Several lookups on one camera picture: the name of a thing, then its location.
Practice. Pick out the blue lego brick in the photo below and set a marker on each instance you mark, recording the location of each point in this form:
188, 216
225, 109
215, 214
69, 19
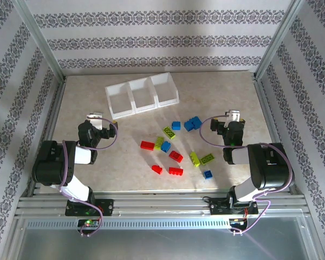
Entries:
197, 122
166, 146
208, 174
176, 125
188, 126

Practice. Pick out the lime green lego brick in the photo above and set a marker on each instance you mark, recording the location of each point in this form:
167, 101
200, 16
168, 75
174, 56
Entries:
195, 159
169, 133
207, 159
159, 143

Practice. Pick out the red rectangular lego brick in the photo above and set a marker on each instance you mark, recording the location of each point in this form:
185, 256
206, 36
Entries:
147, 145

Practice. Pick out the red rounded lego brick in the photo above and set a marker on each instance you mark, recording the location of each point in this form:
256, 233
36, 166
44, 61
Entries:
157, 169

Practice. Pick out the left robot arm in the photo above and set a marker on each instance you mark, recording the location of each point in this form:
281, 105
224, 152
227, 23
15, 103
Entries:
51, 165

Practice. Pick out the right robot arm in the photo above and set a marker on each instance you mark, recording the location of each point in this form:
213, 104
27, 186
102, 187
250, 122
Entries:
270, 168

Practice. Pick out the small controller board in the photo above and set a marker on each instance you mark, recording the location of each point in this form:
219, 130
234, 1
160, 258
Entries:
237, 221
88, 223

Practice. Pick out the slotted metal strip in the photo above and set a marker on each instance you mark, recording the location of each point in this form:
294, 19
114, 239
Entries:
151, 223

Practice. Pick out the grey metal panel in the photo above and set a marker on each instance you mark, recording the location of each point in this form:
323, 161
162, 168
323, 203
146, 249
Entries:
162, 245

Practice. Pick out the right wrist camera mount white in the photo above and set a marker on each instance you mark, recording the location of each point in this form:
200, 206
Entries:
235, 116

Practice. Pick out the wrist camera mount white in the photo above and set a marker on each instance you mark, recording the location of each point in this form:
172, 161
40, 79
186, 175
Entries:
97, 122
235, 116

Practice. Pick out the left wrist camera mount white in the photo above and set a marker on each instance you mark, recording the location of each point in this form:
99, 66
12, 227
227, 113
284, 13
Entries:
97, 122

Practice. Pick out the aluminium side rail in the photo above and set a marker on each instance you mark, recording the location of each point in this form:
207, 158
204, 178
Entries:
270, 122
52, 122

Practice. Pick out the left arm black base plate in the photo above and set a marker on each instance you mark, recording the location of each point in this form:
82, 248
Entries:
107, 207

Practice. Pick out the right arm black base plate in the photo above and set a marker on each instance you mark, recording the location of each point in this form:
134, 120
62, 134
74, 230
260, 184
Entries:
219, 209

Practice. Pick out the aluminium mounting rail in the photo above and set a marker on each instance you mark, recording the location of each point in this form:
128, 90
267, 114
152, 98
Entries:
157, 203

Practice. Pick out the aluminium frame post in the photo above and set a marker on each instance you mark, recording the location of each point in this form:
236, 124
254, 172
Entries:
40, 40
279, 38

